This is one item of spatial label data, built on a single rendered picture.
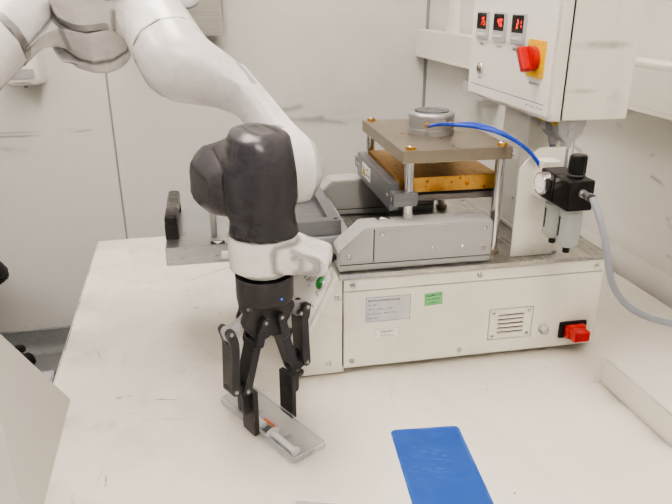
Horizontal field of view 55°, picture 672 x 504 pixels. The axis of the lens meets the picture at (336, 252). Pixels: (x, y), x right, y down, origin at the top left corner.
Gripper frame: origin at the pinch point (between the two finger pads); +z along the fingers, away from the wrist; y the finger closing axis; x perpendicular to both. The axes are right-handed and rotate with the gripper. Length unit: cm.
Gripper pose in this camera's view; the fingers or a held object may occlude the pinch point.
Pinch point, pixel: (269, 403)
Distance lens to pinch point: 93.7
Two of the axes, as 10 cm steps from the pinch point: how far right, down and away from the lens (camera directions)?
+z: 0.0, 9.3, 3.7
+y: -7.6, 2.4, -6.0
